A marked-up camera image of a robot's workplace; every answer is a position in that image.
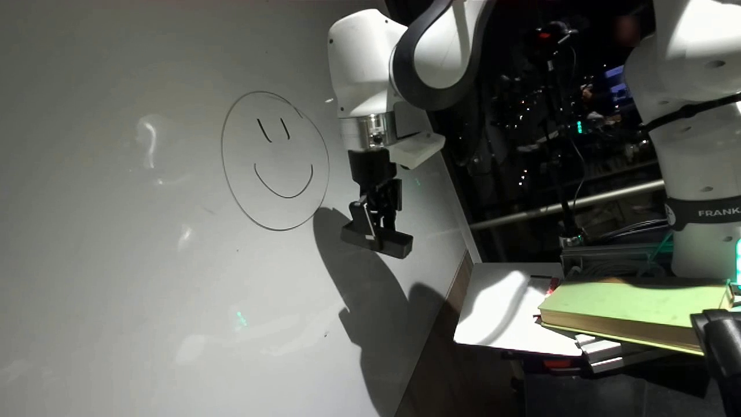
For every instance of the silver metal clamp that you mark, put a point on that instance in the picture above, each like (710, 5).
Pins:
(601, 354)

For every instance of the black marker smiley face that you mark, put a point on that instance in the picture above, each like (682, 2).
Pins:
(275, 165)

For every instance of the black base box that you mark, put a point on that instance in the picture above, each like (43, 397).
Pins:
(609, 258)

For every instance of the black cylindrical device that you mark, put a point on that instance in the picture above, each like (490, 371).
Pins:
(722, 356)

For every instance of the black camera tripod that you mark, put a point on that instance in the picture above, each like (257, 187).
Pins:
(556, 93)

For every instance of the person in background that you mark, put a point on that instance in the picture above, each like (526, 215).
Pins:
(636, 27)

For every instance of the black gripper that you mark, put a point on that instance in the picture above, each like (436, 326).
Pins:
(369, 165)

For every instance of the green flat book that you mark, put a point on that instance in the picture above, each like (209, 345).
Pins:
(634, 310)

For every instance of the silver railing bar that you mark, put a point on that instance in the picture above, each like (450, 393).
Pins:
(570, 203)

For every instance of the small white table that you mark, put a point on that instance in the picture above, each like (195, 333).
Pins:
(495, 310)

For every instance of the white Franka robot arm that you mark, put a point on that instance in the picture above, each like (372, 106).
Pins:
(363, 61)

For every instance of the large white board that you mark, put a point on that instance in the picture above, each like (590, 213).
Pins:
(117, 270)

